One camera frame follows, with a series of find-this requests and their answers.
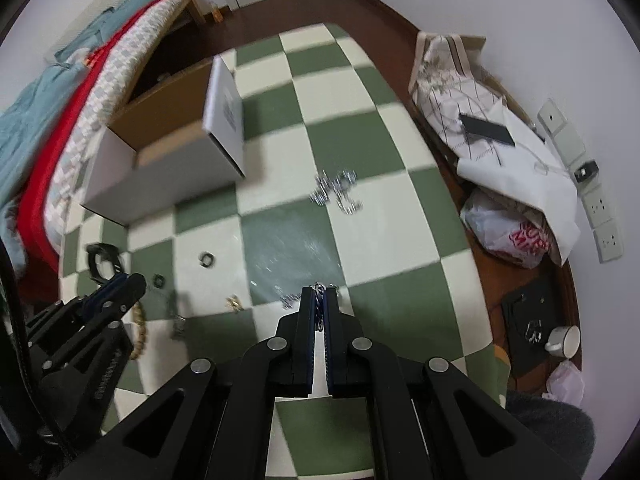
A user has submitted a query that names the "white wall socket strip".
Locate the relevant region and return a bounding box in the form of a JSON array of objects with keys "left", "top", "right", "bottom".
[{"left": 537, "top": 99, "right": 624, "bottom": 263}]

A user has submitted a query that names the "gold earring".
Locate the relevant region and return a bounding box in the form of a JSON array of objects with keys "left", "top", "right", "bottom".
[{"left": 226, "top": 295, "right": 244, "bottom": 312}]

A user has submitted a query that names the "black smart band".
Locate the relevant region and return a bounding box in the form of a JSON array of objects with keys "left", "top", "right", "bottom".
[{"left": 86, "top": 243, "right": 125, "bottom": 285}]

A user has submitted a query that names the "black plug adapter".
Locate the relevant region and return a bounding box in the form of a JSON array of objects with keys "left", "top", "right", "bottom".
[{"left": 573, "top": 159, "right": 599, "bottom": 183}]

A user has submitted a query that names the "teal blanket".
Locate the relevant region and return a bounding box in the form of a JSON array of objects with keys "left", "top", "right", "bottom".
[{"left": 1, "top": 0, "right": 153, "bottom": 274}]

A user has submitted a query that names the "checkered mattress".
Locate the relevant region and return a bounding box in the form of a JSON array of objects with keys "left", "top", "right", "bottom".
[{"left": 43, "top": 0, "right": 186, "bottom": 250}]

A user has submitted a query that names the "black bag on floor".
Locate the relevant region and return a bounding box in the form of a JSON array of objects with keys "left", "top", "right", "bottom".
[{"left": 500, "top": 278, "right": 564, "bottom": 378}]

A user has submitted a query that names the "silver chain pile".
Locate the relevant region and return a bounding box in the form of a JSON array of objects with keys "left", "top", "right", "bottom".
[{"left": 308, "top": 168, "right": 364, "bottom": 216}]

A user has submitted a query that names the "white red plastic bag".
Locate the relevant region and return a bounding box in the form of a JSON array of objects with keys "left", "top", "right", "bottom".
[{"left": 460, "top": 188, "right": 551, "bottom": 269}]

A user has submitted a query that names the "orange bottle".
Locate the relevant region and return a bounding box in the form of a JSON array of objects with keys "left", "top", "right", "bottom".
[{"left": 212, "top": 6, "right": 224, "bottom": 24}]

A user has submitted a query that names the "white cardboard box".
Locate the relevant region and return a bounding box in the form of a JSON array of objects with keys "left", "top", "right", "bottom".
[{"left": 81, "top": 56, "right": 245, "bottom": 226}]

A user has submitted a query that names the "floral tote bag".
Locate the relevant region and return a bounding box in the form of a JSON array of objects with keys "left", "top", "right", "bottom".
[{"left": 408, "top": 32, "right": 506, "bottom": 165}]

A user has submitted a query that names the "red blanket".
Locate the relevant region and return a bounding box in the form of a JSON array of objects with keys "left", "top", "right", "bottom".
[{"left": 6, "top": 0, "right": 162, "bottom": 276}]

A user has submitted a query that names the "wooden bead bracelet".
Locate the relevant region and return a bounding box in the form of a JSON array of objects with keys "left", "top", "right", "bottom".
[{"left": 128, "top": 303, "right": 150, "bottom": 361}]

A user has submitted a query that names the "white ceramic mug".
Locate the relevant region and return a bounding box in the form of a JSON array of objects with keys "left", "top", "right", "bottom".
[{"left": 544, "top": 325, "right": 582, "bottom": 360}]

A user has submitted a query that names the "black phone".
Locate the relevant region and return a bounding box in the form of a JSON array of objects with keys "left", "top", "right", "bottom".
[{"left": 459, "top": 114, "right": 515, "bottom": 146}]

